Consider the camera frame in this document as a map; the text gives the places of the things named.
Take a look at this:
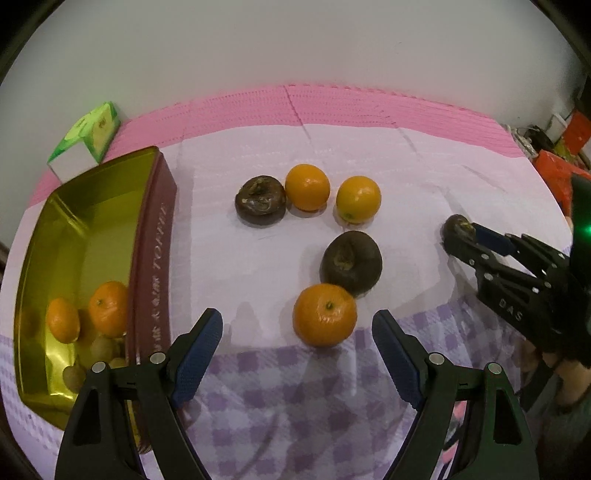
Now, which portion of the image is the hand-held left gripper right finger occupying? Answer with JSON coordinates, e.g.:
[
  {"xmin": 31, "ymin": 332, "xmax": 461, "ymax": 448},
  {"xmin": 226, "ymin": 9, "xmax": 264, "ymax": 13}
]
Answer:
[{"xmin": 372, "ymin": 309, "xmax": 539, "ymax": 480}]

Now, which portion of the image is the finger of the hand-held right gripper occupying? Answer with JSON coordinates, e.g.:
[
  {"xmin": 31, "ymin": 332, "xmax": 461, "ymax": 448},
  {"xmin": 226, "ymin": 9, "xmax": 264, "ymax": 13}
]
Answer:
[
  {"xmin": 471, "ymin": 223, "xmax": 573, "ymax": 278},
  {"xmin": 443, "ymin": 233, "xmax": 532, "ymax": 289}
]

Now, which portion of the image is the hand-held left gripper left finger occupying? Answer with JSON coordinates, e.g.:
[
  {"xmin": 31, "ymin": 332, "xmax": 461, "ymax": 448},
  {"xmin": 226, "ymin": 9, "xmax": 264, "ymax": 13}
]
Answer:
[{"xmin": 55, "ymin": 308, "xmax": 224, "ymax": 480}]

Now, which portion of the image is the dark brown round fruit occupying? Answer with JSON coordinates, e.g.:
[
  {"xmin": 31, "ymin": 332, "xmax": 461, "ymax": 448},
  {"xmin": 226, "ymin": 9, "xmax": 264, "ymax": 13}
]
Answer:
[
  {"xmin": 443, "ymin": 214, "xmax": 476, "ymax": 252},
  {"xmin": 235, "ymin": 175, "xmax": 286, "ymax": 227},
  {"xmin": 320, "ymin": 231, "xmax": 383, "ymax": 297}
]

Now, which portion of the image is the orange mandarin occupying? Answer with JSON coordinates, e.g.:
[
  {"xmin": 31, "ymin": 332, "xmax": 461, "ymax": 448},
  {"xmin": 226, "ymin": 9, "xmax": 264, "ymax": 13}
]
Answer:
[
  {"xmin": 88, "ymin": 281, "xmax": 130, "ymax": 339},
  {"xmin": 285, "ymin": 164, "xmax": 331, "ymax": 212},
  {"xmin": 335, "ymin": 176, "xmax": 382, "ymax": 224},
  {"xmin": 45, "ymin": 298, "xmax": 81, "ymax": 344},
  {"xmin": 293, "ymin": 283, "xmax": 358, "ymax": 348}
]

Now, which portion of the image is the maroon tin box gold inside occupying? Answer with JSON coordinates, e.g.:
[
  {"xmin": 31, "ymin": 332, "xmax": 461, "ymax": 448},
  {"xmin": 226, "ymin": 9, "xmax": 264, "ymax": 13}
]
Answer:
[{"xmin": 13, "ymin": 146, "xmax": 178, "ymax": 455}]

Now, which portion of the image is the person's right hand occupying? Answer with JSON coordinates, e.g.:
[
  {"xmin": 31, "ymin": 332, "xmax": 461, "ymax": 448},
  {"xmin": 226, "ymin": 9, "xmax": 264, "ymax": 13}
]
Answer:
[{"xmin": 531, "ymin": 348, "xmax": 591, "ymax": 409}]

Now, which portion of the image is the orange plastic bag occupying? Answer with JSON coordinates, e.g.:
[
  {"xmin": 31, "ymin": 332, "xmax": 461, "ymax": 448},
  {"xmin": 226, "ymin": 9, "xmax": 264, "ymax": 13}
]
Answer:
[{"xmin": 533, "ymin": 150, "xmax": 591, "ymax": 215}]

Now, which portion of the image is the pink purple checked tablecloth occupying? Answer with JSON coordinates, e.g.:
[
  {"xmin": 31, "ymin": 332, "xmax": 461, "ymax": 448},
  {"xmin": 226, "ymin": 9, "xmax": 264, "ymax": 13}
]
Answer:
[{"xmin": 0, "ymin": 84, "xmax": 573, "ymax": 480}]

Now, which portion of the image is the pile of small clutter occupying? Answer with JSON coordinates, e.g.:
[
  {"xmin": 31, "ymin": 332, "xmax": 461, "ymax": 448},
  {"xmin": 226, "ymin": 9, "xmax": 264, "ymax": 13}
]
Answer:
[{"xmin": 505, "ymin": 111, "xmax": 591, "ymax": 160}]

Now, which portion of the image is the green white tissue box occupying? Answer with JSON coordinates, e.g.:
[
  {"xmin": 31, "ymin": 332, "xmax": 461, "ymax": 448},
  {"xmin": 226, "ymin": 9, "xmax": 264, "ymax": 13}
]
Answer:
[{"xmin": 47, "ymin": 100, "xmax": 122, "ymax": 185}]

